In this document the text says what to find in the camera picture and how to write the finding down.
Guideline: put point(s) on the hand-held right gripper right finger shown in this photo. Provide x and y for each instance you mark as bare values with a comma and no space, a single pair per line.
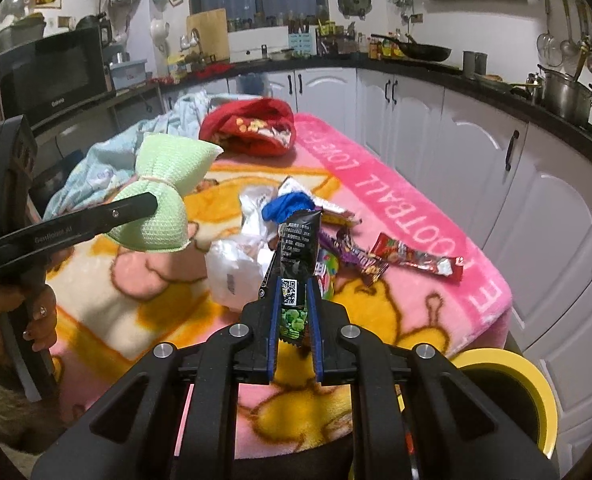
316,320

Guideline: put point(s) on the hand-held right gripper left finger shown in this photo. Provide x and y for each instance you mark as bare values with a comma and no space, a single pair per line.
275,310

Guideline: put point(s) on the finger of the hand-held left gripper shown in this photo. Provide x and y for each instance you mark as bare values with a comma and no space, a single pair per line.
75,227

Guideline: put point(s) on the green colourful snack packet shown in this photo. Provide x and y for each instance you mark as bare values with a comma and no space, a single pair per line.
327,270

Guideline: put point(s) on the white plastic bag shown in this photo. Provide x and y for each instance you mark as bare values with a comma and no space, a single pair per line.
230,270

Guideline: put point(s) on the black snack packet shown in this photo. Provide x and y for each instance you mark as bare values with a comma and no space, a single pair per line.
298,250

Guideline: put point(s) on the purple snack wrapper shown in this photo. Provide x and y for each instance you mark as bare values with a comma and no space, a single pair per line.
356,255

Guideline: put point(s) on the clear plastic wrapper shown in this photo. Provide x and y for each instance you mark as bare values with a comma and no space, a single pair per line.
253,210

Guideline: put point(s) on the blue plastic wrapper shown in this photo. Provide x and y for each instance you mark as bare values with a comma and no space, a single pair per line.
286,207

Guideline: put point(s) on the yellow pink candy wrapper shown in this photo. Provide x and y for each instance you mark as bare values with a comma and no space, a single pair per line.
341,217

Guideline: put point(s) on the green cloth bundle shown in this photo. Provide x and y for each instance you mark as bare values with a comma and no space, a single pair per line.
170,165

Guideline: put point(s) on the red snack wrapper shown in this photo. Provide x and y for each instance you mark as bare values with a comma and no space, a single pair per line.
411,255

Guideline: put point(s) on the yellow trash bin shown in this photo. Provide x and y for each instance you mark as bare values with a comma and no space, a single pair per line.
541,385

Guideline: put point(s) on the person's left forearm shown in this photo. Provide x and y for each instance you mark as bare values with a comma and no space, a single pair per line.
5,410

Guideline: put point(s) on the person's left hand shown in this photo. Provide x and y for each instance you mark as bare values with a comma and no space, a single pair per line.
43,315

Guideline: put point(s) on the light blue cloth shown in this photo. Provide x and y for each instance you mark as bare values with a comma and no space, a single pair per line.
100,160

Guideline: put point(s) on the black microwave oven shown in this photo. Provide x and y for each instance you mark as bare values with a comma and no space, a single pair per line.
55,75

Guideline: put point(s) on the pink printed blanket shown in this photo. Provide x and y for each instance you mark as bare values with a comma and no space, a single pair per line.
401,200

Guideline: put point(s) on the grey blue box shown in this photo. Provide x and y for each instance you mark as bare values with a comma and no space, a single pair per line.
128,74

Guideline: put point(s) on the black kettle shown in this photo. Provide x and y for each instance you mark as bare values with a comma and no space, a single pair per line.
93,25

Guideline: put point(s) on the red printed garment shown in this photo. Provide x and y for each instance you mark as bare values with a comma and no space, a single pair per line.
246,115

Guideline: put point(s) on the white kitchen cabinets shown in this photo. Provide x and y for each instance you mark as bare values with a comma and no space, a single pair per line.
451,150

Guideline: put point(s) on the wooden cutting board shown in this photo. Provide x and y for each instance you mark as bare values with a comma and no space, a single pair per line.
210,35

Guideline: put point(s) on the blue knife block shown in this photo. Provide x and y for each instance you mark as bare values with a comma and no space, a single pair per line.
302,44

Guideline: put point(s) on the group of sauce bottles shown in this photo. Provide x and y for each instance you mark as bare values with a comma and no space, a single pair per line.
385,47

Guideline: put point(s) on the row of spice jars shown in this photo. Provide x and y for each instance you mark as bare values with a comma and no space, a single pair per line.
271,20

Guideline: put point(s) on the black wok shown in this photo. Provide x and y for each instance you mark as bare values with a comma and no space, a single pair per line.
426,52

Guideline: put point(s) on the metal cup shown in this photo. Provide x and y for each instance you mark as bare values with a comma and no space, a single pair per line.
476,65

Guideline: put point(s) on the small steel pot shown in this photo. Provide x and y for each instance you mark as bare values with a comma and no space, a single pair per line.
535,89

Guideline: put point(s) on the steel pot lid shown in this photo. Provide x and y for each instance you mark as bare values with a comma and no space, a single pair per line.
355,1

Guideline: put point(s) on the large steel pot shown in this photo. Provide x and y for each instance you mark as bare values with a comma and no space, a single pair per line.
566,95

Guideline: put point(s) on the metal ladle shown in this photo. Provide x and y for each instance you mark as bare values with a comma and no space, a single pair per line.
569,47

